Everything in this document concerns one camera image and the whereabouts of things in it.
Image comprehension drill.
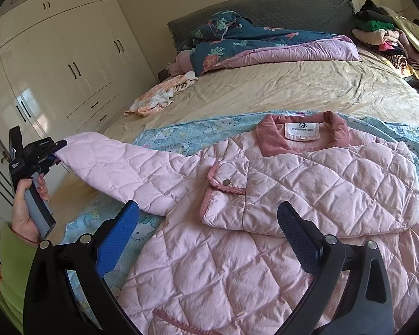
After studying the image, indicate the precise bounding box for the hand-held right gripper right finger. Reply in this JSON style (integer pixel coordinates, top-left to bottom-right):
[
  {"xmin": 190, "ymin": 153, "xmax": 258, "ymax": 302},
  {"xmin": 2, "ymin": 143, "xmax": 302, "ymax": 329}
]
[{"xmin": 277, "ymin": 200, "xmax": 395, "ymax": 335}]

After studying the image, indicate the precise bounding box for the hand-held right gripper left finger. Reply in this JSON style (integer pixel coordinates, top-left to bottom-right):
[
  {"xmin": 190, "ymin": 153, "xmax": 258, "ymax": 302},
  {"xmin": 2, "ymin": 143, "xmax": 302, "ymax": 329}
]
[{"xmin": 23, "ymin": 200, "xmax": 141, "ymax": 335}]

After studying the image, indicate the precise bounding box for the pink quilted blanket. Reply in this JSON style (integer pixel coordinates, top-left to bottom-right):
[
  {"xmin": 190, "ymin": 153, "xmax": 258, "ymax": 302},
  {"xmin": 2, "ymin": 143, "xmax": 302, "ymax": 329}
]
[{"xmin": 58, "ymin": 111, "xmax": 419, "ymax": 335}]

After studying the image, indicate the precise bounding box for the person's left forearm green sleeve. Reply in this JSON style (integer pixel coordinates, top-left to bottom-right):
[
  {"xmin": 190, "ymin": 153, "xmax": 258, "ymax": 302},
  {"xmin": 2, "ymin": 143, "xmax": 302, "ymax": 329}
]
[{"xmin": 0, "ymin": 221, "xmax": 39, "ymax": 334}]

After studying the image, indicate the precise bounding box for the pile of mixed clothes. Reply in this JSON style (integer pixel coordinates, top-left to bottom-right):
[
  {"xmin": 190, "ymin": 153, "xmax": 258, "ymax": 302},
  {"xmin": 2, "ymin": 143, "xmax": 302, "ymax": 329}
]
[{"xmin": 351, "ymin": 0, "xmax": 419, "ymax": 112}]

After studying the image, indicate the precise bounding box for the person's left hand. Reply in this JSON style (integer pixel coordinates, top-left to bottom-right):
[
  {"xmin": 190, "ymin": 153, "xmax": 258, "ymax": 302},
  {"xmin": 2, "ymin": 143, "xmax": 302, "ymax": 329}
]
[{"xmin": 11, "ymin": 176, "xmax": 51, "ymax": 243}]

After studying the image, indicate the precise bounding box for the cream wardrobe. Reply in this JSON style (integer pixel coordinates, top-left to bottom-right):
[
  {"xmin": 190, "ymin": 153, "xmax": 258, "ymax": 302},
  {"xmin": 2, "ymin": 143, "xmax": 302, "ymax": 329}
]
[{"xmin": 0, "ymin": 0, "xmax": 158, "ymax": 217}]

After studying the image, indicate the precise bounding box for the blue cartoon cat sheet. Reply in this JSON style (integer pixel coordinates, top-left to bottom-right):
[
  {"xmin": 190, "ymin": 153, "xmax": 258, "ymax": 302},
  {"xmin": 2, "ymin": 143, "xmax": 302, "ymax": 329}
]
[{"xmin": 61, "ymin": 110, "xmax": 419, "ymax": 309}]

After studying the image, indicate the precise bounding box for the orange white striped cloth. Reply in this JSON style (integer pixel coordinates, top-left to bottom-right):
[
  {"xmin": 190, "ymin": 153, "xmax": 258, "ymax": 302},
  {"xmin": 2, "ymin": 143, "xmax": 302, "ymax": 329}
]
[{"xmin": 125, "ymin": 71, "xmax": 198, "ymax": 117}]

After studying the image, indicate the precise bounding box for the pink crumpled cloth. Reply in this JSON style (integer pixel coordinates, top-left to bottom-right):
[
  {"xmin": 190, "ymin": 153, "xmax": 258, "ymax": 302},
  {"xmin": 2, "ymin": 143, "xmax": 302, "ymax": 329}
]
[{"xmin": 166, "ymin": 51, "xmax": 193, "ymax": 77}]

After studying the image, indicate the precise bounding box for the bed with beige sheet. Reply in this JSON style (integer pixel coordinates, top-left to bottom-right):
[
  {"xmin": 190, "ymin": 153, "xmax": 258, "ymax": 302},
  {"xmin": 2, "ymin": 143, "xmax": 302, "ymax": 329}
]
[{"xmin": 49, "ymin": 35, "xmax": 419, "ymax": 335}]

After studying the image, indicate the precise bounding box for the teal floral pink quilt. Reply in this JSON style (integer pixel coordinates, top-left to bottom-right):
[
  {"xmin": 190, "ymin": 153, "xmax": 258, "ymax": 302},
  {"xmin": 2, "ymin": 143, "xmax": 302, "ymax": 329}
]
[{"xmin": 176, "ymin": 10, "xmax": 362, "ymax": 77}]

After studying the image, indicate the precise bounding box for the grey quilted headboard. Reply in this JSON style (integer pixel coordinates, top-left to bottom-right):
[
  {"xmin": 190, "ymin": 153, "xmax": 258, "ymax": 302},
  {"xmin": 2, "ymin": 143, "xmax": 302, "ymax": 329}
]
[{"xmin": 167, "ymin": 0, "xmax": 357, "ymax": 47}]

